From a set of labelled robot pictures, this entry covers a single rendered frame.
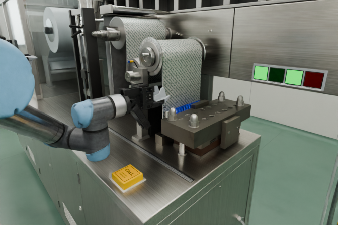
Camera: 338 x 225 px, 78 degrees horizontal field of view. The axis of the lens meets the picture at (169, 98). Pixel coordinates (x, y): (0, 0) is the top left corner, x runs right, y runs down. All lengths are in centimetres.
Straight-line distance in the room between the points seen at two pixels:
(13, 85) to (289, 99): 327
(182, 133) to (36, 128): 43
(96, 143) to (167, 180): 25
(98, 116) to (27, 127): 17
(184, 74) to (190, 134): 29
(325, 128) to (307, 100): 41
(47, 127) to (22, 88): 29
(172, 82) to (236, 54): 31
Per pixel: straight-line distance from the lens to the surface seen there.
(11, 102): 38
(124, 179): 67
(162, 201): 63
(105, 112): 65
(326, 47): 86
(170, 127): 76
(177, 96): 88
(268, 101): 351
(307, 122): 343
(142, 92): 71
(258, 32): 93
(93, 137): 67
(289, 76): 89
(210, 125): 76
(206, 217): 86
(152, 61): 79
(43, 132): 67
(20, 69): 40
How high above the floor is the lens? 134
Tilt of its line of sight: 17 degrees down
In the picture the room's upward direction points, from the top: straight up
